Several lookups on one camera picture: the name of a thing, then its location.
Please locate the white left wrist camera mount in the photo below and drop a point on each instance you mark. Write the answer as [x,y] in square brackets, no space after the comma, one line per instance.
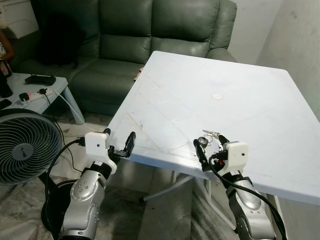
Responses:
[96,144]

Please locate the black plug adapter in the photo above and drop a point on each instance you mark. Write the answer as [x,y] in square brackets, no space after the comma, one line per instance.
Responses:
[24,96]

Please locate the round white table cap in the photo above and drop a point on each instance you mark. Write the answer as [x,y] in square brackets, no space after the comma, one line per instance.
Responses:
[217,96]

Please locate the dark green leather sofa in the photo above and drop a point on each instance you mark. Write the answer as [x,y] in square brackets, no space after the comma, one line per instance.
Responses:
[175,30]

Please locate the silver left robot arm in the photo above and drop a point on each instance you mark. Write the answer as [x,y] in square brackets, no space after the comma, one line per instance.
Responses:
[85,200]

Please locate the white power strip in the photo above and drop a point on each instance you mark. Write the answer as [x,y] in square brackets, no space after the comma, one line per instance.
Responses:
[34,96]

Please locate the bunch of keys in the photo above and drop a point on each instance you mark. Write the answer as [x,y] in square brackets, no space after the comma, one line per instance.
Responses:
[203,141]

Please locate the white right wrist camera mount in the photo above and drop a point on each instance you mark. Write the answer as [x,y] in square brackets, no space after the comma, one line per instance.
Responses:
[236,155]

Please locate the person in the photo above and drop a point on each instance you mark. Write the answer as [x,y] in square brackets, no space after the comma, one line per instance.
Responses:
[2,47]

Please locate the black bag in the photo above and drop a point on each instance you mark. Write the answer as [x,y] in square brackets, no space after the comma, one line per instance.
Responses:
[57,42]

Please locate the black bottle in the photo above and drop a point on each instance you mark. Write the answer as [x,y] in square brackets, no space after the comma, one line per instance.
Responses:
[5,80]

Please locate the black round floor fan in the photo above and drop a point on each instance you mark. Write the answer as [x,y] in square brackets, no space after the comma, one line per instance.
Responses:
[22,150]

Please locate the white plastic folding table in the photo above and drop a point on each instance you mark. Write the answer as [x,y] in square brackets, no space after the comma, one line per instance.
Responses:
[225,90]

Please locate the white drawer cabinet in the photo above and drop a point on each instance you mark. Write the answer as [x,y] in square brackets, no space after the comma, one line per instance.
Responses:
[17,17]

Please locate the small white side table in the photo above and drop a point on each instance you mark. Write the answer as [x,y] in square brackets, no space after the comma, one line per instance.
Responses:
[15,85]

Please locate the flat black electronic box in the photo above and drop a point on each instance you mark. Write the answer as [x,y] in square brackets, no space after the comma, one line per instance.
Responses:
[40,79]

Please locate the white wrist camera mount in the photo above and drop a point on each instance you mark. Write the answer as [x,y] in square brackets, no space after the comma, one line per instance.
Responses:
[96,144]
[236,155]

